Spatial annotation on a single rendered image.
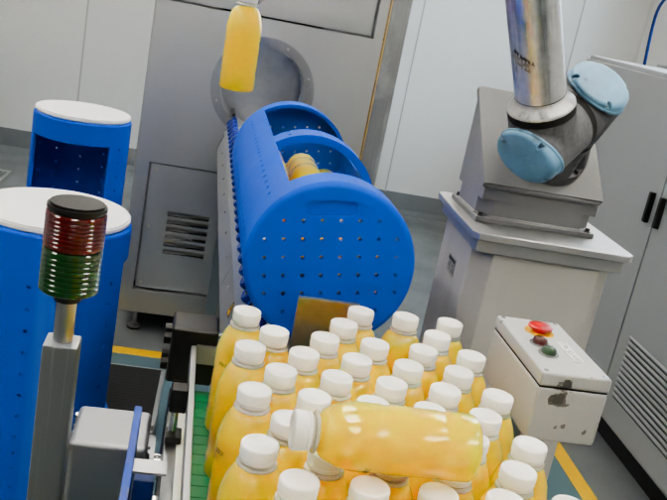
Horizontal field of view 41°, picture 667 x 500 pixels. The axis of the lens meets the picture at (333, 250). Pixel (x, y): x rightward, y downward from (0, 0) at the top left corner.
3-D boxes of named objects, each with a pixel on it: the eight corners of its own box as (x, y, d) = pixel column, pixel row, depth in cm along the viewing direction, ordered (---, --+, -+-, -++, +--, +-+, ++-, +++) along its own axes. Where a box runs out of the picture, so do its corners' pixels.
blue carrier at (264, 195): (340, 209, 234) (344, 101, 225) (410, 344, 151) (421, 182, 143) (231, 209, 230) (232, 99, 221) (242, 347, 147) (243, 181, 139)
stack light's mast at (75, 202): (95, 331, 102) (111, 198, 97) (87, 354, 96) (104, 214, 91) (39, 324, 101) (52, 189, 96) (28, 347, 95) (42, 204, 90)
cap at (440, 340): (416, 341, 127) (419, 329, 127) (436, 339, 130) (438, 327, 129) (435, 353, 125) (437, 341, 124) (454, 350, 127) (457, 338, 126)
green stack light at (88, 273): (101, 283, 100) (106, 241, 99) (94, 304, 94) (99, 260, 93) (43, 275, 99) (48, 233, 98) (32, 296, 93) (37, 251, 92)
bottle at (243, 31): (248, 94, 169) (261, 4, 164) (214, 87, 169) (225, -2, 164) (256, 90, 175) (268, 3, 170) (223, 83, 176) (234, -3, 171)
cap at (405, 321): (418, 325, 134) (420, 314, 133) (415, 334, 130) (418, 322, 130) (392, 319, 134) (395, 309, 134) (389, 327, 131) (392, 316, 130)
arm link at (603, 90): (610, 129, 169) (648, 84, 158) (573, 166, 163) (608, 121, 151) (564, 88, 171) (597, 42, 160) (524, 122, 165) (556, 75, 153)
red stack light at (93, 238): (106, 241, 99) (110, 207, 98) (99, 259, 93) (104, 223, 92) (48, 232, 98) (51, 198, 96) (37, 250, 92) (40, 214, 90)
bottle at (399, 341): (404, 422, 140) (428, 323, 135) (400, 440, 133) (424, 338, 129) (363, 411, 140) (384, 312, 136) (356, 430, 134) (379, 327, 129)
